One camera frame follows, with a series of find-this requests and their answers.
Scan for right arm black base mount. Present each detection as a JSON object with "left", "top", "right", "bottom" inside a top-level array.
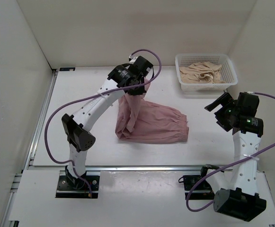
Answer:
[{"left": 178, "top": 175, "right": 214, "bottom": 200}]

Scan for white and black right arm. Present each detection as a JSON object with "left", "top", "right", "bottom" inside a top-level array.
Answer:
[{"left": 198, "top": 93, "right": 266, "bottom": 222}]

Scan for white perforated plastic basket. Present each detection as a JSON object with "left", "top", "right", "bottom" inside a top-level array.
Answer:
[{"left": 175, "top": 53, "right": 238, "bottom": 92}]

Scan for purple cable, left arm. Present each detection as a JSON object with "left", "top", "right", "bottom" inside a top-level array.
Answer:
[{"left": 44, "top": 49, "right": 163, "bottom": 190}]

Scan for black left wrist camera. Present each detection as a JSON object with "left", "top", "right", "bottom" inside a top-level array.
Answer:
[{"left": 128, "top": 56, "right": 153, "bottom": 77}]

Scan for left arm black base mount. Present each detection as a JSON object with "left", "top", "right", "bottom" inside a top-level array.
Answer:
[{"left": 55, "top": 173, "right": 100, "bottom": 199}]

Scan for beige trousers in basket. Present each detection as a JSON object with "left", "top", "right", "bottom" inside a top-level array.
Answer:
[{"left": 179, "top": 61, "right": 225, "bottom": 84}]

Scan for pink trousers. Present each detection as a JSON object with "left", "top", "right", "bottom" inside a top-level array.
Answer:
[{"left": 115, "top": 79, "right": 190, "bottom": 144}]

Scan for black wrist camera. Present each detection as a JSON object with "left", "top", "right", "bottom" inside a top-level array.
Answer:
[
  {"left": 236, "top": 92, "right": 259, "bottom": 117},
  {"left": 128, "top": 56, "right": 153, "bottom": 77}
]

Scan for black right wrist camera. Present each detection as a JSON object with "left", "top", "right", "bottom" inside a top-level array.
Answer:
[{"left": 236, "top": 92, "right": 259, "bottom": 117}]

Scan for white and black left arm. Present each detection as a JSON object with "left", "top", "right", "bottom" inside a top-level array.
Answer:
[{"left": 62, "top": 62, "right": 153, "bottom": 190}]

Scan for aluminium frame rail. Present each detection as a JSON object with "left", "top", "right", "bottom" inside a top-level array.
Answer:
[{"left": 0, "top": 68, "right": 57, "bottom": 227}]

